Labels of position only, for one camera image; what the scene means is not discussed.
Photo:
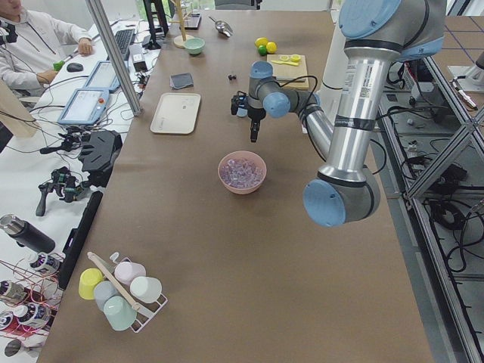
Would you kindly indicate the pile of clear ice cubes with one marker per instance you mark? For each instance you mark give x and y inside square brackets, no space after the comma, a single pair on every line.
[241,173]

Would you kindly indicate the near blue teach pendant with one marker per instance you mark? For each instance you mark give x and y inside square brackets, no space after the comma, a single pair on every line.
[84,107]

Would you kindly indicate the grey plastic cup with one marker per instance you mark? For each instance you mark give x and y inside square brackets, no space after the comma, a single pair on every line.
[103,292]

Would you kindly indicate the green lime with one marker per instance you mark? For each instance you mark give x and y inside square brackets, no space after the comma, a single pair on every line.
[262,50]

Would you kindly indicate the yellow lemon outer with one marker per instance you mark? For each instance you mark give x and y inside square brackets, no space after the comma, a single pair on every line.
[261,41]

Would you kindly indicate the pink bowl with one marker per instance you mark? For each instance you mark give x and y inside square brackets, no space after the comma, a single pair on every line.
[239,155]

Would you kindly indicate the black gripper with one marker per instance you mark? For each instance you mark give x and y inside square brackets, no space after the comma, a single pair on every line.
[254,122]

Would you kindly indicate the metal ice scoop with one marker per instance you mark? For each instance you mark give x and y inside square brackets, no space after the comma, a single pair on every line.
[222,27]

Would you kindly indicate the black water bottle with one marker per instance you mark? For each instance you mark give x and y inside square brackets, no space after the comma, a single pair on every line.
[26,235]

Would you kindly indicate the yellow lemon near board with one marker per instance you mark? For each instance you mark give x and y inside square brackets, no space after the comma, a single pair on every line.
[271,47]

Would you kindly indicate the aluminium frame post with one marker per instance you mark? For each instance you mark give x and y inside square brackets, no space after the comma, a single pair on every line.
[102,23]

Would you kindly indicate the wooden cup tree stand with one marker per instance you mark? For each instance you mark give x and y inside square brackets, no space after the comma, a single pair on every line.
[179,41]

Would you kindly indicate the wooden cutting board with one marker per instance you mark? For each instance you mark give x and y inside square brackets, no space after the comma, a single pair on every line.
[284,73]

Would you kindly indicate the grey folded cloth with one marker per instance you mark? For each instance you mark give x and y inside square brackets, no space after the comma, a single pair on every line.
[180,81]

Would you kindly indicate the mint green bowl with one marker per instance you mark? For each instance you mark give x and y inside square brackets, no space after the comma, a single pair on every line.
[194,46]

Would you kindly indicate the pink plastic cup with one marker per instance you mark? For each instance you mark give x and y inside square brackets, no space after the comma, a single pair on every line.
[125,272]

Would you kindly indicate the person in white hoodie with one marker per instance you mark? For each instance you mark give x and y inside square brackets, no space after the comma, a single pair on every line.
[27,65]

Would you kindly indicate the blue teach pendant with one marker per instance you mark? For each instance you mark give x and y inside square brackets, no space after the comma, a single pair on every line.
[84,107]
[103,76]

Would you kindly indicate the yellow plastic cup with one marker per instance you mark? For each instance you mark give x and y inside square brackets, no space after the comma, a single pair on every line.
[88,281]

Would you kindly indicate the cream rabbit tray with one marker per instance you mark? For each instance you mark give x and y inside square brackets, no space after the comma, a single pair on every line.
[176,113]

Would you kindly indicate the black keyboard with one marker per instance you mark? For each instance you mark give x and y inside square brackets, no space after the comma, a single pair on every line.
[124,38]

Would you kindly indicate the upper lemon slice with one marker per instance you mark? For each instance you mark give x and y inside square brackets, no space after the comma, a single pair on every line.
[295,58]

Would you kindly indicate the light blue plastic cup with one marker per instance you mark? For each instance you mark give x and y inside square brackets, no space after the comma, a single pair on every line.
[241,112]

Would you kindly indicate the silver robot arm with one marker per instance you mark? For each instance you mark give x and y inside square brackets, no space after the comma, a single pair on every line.
[377,34]

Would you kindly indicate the white wire cup rack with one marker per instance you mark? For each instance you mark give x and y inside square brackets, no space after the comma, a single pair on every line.
[145,311]

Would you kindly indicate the yellow plastic knife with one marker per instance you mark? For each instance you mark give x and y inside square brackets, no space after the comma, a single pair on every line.
[283,62]

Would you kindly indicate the far blue teach pendant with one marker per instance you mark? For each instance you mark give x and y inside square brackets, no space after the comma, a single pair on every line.
[103,76]

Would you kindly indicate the mint plastic cup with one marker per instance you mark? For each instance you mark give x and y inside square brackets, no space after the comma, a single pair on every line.
[119,313]

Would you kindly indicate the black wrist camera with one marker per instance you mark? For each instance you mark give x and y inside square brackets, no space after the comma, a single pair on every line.
[239,100]

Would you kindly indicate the white plastic cup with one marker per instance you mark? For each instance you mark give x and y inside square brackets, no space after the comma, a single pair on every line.
[146,289]

